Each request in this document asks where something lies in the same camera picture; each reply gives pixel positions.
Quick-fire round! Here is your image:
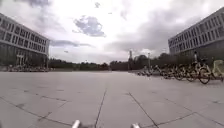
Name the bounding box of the pole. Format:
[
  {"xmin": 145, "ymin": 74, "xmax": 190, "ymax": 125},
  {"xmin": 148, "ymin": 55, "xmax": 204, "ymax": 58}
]
[{"xmin": 147, "ymin": 52, "xmax": 152, "ymax": 70}]

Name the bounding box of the grey paved plaza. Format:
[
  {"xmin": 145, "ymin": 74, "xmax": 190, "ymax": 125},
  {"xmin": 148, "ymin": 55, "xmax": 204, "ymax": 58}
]
[{"xmin": 0, "ymin": 70, "xmax": 224, "ymax": 128}]

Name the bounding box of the robot's own part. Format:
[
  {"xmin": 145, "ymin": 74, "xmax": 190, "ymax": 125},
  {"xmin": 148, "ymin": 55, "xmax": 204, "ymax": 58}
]
[
  {"xmin": 71, "ymin": 119, "xmax": 82, "ymax": 128},
  {"xmin": 131, "ymin": 122, "xmax": 141, "ymax": 128}
]

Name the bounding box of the row of parked bicycles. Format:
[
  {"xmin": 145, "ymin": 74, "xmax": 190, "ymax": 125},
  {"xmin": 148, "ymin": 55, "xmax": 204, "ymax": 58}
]
[
  {"xmin": 5, "ymin": 64, "xmax": 51, "ymax": 73},
  {"xmin": 137, "ymin": 59, "xmax": 224, "ymax": 85}
]

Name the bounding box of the person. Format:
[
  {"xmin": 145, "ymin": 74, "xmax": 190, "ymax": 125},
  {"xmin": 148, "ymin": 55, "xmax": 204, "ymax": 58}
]
[{"xmin": 193, "ymin": 50, "xmax": 200, "ymax": 68}]

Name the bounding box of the grey building with window rows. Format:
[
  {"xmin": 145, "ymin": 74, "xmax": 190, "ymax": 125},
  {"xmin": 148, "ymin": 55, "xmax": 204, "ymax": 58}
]
[
  {"xmin": 167, "ymin": 7, "xmax": 224, "ymax": 66},
  {"xmin": 0, "ymin": 12, "xmax": 51, "ymax": 68}
]

